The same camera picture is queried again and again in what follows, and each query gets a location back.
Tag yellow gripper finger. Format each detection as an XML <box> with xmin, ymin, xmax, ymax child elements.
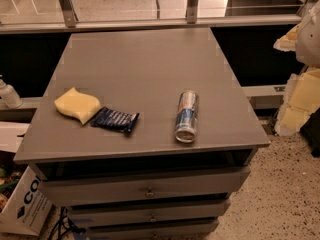
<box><xmin>273</xmin><ymin>25</ymin><xmax>299</xmax><ymax>52</ymax></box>
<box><xmin>274</xmin><ymin>67</ymin><xmax>320</xmax><ymax>136</ymax></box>

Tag black cables under cabinet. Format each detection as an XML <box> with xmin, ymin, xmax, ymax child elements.
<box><xmin>48</xmin><ymin>207</ymin><xmax>87</xmax><ymax>240</ymax></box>

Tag white plastic bottle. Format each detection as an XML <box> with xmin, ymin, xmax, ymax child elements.
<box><xmin>0</xmin><ymin>76</ymin><xmax>23</xmax><ymax>108</ymax></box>

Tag white cardboard box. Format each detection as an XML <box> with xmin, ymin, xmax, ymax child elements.
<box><xmin>0</xmin><ymin>167</ymin><xmax>52</xmax><ymax>236</ymax></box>

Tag yellow sponge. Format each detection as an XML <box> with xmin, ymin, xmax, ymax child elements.
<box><xmin>54</xmin><ymin>88</ymin><xmax>102</xmax><ymax>125</ymax></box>

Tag dark blue snack packet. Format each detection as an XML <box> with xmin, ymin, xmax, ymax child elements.
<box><xmin>90</xmin><ymin>107</ymin><xmax>139</xmax><ymax>134</ymax></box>

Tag metal railing frame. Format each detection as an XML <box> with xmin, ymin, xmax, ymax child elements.
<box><xmin>0</xmin><ymin>0</ymin><xmax>319</xmax><ymax>34</ymax></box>

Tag bottom grey drawer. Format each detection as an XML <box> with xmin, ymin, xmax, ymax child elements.
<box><xmin>87</xmin><ymin>219</ymin><xmax>218</xmax><ymax>240</ymax></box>

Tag middle grey drawer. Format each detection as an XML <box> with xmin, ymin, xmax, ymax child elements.
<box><xmin>69</xmin><ymin>199</ymin><xmax>230</xmax><ymax>228</ymax></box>

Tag grey drawer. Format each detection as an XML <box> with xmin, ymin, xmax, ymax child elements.
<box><xmin>87</xmin><ymin>219</ymin><xmax>218</xmax><ymax>240</ymax></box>
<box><xmin>40</xmin><ymin>166</ymin><xmax>250</xmax><ymax>207</ymax></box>
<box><xmin>69</xmin><ymin>199</ymin><xmax>230</xmax><ymax>228</ymax></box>

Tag grey drawer cabinet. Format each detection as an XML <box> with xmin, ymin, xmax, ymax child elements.
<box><xmin>13</xmin><ymin>27</ymin><xmax>271</xmax><ymax>240</ymax></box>

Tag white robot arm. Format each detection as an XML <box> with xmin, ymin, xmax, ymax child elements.
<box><xmin>273</xmin><ymin>1</ymin><xmax>320</xmax><ymax>136</ymax></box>

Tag silver blue redbull can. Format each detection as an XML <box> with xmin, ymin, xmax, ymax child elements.
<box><xmin>175</xmin><ymin>90</ymin><xmax>199</xmax><ymax>143</ymax></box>

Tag top grey drawer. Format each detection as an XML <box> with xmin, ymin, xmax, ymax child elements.
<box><xmin>40</xmin><ymin>166</ymin><xmax>250</xmax><ymax>207</ymax></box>

